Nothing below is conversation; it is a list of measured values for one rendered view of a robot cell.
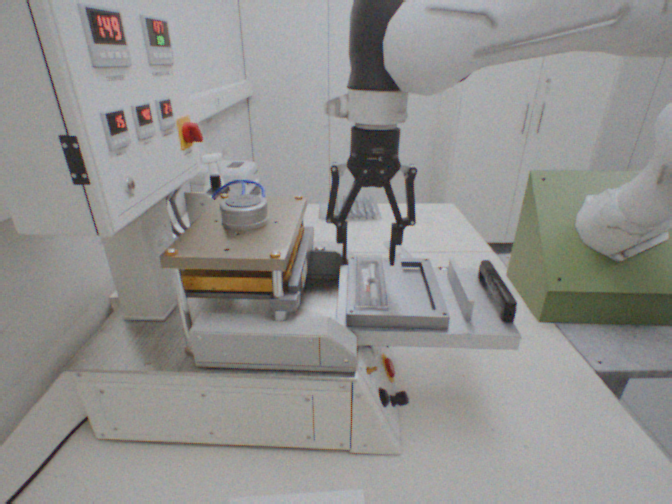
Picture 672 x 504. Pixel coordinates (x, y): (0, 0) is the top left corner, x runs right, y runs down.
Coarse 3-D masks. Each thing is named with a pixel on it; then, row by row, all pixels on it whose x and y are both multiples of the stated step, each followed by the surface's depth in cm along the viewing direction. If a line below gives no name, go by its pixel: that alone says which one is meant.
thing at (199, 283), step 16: (192, 272) 61; (208, 272) 61; (224, 272) 61; (240, 272) 61; (256, 272) 61; (288, 272) 61; (192, 288) 61; (208, 288) 61; (224, 288) 61; (240, 288) 61; (256, 288) 61; (272, 288) 61
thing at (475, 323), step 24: (456, 264) 74; (456, 288) 71; (480, 288) 74; (456, 312) 67; (480, 312) 67; (360, 336) 63; (384, 336) 63; (408, 336) 62; (432, 336) 62; (456, 336) 62; (480, 336) 62; (504, 336) 62
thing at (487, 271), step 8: (480, 264) 76; (488, 264) 74; (480, 272) 76; (488, 272) 72; (496, 272) 71; (488, 280) 71; (496, 280) 69; (496, 288) 67; (504, 288) 66; (496, 296) 67; (504, 296) 64; (512, 296) 64; (504, 304) 64; (512, 304) 63; (504, 312) 64; (512, 312) 64; (504, 320) 64; (512, 320) 64
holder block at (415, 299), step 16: (352, 272) 74; (400, 272) 74; (416, 272) 77; (432, 272) 74; (352, 288) 69; (400, 288) 69; (416, 288) 72; (432, 288) 69; (352, 304) 65; (400, 304) 65; (416, 304) 67; (432, 304) 66; (352, 320) 63; (368, 320) 63; (384, 320) 62; (400, 320) 62; (416, 320) 62; (432, 320) 62; (448, 320) 62
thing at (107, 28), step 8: (96, 16) 46; (104, 16) 47; (112, 16) 49; (96, 24) 46; (104, 24) 47; (112, 24) 49; (96, 32) 46; (104, 32) 47; (112, 32) 49; (120, 32) 50; (104, 40) 47; (112, 40) 49; (120, 40) 50
